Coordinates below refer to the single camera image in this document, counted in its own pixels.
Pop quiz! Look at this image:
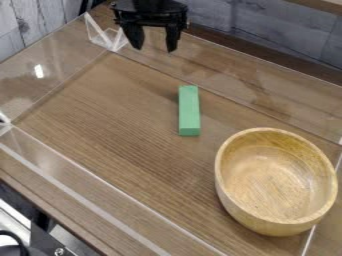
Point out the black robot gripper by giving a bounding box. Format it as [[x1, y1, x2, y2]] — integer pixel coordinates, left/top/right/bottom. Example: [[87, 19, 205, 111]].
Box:
[[111, 0, 189, 52]]

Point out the green rectangular block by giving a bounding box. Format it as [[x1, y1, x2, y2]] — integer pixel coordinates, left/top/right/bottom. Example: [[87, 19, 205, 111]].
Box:
[[179, 85, 201, 136]]

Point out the round wooden bowl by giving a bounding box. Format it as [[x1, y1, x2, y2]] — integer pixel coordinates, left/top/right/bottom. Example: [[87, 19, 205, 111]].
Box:
[[214, 127, 338, 237]]

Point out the clear acrylic corner bracket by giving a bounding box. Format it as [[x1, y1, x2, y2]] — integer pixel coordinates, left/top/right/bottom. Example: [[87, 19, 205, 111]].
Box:
[[85, 13, 129, 52]]

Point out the clear acrylic tray wall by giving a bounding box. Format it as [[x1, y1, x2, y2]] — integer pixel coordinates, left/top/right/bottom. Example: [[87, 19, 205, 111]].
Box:
[[0, 16, 342, 256]]

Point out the black metal table bracket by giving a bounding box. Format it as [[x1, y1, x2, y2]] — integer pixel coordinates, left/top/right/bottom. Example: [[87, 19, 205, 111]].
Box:
[[30, 223, 67, 256]]

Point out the black cable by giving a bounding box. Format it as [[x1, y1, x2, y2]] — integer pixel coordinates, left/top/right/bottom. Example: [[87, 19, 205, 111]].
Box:
[[0, 229, 31, 256]]

